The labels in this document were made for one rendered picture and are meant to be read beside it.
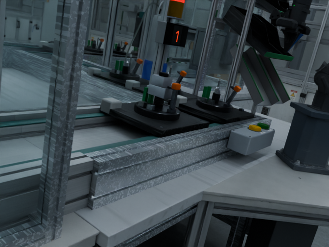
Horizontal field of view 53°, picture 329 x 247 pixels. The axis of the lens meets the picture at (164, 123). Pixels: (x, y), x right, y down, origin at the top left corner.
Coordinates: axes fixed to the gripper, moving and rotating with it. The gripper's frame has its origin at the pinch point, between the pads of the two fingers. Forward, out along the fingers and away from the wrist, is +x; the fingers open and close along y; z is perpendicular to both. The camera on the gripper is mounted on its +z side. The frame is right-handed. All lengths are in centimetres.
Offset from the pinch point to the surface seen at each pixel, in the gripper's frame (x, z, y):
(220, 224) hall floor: 127, 34, -84
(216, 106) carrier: 27.3, 14.1, 10.6
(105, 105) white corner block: 30, 28, 51
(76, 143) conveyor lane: 35, 18, 68
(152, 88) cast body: 22, 21, 41
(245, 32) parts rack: -0.2, 23.3, -13.9
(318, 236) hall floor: 124, -21, -136
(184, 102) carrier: 29.3, 25.5, 14.4
